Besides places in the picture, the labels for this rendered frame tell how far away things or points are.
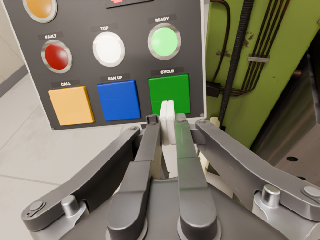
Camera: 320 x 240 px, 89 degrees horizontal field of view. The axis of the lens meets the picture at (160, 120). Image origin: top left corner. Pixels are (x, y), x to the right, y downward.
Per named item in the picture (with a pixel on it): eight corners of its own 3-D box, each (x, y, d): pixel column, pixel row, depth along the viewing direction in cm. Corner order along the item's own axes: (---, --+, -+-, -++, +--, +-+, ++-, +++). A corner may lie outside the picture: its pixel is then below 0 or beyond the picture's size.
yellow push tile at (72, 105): (93, 122, 34) (83, 86, 31) (60, 125, 35) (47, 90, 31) (97, 119, 36) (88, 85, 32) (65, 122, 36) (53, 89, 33)
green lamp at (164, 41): (174, 59, 28) (172, 34, 25) (150, 57, 30) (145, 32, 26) (180, 50, 30) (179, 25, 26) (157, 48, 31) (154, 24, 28)
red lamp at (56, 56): (66, 74, 30) (51, 51, 27) (49, 70, 32) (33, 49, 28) (77, 64, 32) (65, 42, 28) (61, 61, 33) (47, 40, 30)
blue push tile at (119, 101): (140, 118, 33) (134, 80, 30) (105, 121, 34) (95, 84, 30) (141, 115, 35) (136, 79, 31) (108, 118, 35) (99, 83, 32)
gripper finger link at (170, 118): (166, 117, 15) (174, 117, 15) (167, 100, 22) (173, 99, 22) (169, 145, 16) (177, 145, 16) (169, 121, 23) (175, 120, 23)
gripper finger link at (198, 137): (175, 131, 14) (210, 128, 14) (174, 113, 19) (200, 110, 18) (176, 146, 14) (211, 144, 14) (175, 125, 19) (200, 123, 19)
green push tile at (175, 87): (190, 113, 32) (188, 73, 29) (153, 117, 33) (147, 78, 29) (189, 110, 34) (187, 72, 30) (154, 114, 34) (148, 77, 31)
